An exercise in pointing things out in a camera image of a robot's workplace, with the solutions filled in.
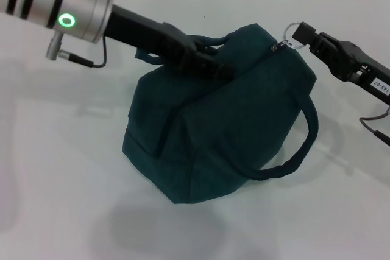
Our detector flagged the dark teal fabric lunch bag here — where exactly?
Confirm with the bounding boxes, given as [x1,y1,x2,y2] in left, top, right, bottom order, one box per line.
[121,23,321,205]

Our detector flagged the silver zipper pull ring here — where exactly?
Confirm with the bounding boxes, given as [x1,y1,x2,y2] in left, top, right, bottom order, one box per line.
[270,21,309,52]

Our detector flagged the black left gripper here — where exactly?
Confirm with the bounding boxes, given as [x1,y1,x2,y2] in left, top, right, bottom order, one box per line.
[102,4,238,83]

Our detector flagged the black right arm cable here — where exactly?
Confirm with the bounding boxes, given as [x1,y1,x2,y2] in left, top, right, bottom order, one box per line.
[358,106,390,147]

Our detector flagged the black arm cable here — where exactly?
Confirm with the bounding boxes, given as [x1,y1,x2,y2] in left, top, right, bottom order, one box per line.
[358,106,390,147]
[59,37,108,69]

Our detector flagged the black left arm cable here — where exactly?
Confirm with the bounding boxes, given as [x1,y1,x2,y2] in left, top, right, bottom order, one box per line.
[59,37,108,69]

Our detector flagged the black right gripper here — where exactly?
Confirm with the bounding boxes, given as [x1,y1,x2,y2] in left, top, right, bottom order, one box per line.
[291,21,390,106]

